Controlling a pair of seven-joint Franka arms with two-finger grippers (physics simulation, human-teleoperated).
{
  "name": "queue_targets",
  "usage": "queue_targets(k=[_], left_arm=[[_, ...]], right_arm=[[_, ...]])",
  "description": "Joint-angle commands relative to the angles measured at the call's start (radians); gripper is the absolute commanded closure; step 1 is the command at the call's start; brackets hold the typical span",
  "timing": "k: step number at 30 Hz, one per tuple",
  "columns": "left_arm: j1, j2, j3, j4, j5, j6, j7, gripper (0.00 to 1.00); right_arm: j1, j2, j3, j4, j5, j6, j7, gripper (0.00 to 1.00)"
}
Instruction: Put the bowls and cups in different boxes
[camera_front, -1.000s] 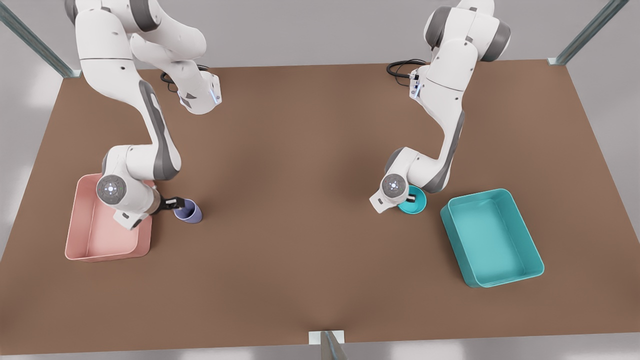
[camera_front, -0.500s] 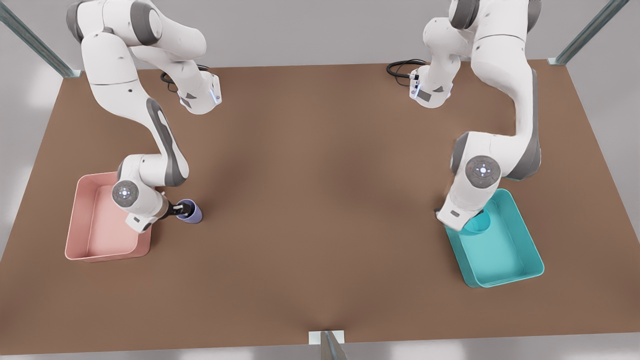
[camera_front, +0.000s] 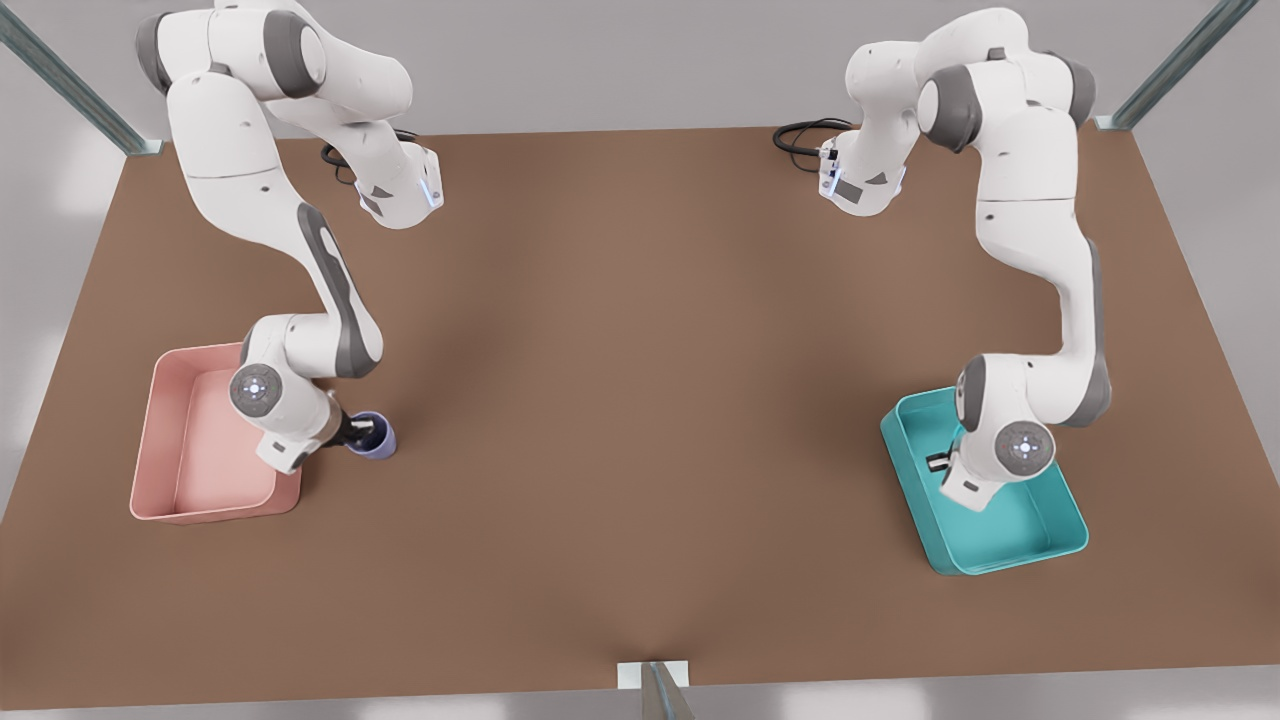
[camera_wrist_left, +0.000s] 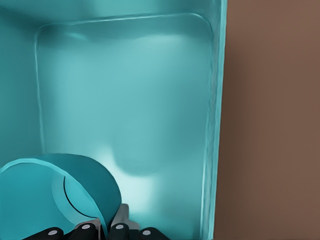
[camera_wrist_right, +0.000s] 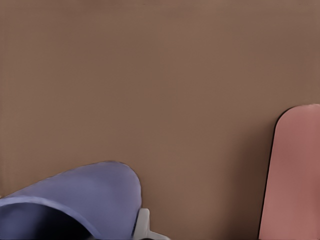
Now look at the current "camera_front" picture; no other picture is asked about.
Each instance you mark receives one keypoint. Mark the purple cup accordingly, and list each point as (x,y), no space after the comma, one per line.
(378,440)

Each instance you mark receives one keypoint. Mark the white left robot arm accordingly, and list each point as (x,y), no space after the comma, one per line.
(1030,200)

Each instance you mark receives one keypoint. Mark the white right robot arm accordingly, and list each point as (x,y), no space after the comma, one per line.
(240,160)

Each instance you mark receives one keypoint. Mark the teal box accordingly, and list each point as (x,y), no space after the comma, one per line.
(1010,520)

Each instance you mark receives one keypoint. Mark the pink box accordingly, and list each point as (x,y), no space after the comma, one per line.
(200,450)

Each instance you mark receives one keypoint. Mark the silver frame post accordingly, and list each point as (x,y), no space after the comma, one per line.
(1170,65)
(662,690)
(70,85)

